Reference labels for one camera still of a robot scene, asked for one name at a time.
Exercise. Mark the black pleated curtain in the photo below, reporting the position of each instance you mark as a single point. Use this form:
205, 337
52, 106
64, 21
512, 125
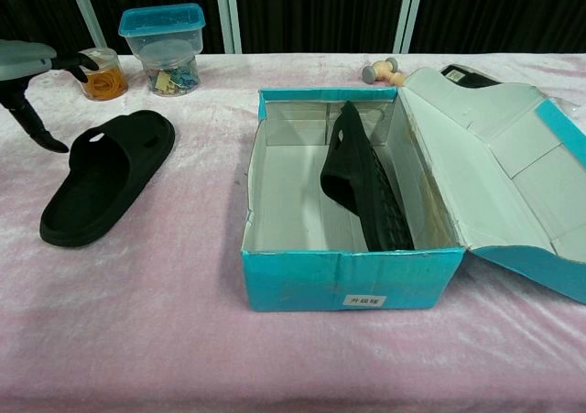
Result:
320, 10

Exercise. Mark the clear jar of rubber bands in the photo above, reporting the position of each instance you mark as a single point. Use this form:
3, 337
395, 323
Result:
107, 85

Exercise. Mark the pink velvet tablecloth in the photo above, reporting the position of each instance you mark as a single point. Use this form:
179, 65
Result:
160, 317

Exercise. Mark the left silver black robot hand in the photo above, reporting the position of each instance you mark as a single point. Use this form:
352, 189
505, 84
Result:
27, 60

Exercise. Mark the clear jar of colourful clips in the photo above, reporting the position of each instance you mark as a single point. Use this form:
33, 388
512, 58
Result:
169, 81

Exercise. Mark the small wooden toy hammer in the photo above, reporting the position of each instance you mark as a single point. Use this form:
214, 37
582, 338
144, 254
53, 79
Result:
393, 78

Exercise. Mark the black socks in plastic bag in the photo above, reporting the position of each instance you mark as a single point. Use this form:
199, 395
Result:
471, 81

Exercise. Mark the black foam slipper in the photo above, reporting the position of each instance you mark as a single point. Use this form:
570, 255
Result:
100, 156
366, 188

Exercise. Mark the white aluminium partition post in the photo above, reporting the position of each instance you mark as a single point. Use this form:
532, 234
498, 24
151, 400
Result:
409, 14
87, 14
229, 14

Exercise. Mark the clear container with blue rim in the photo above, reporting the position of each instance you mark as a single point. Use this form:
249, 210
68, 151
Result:
160, 19

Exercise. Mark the blue cardboard shoe box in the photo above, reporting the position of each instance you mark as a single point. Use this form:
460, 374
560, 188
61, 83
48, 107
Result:
348, 275

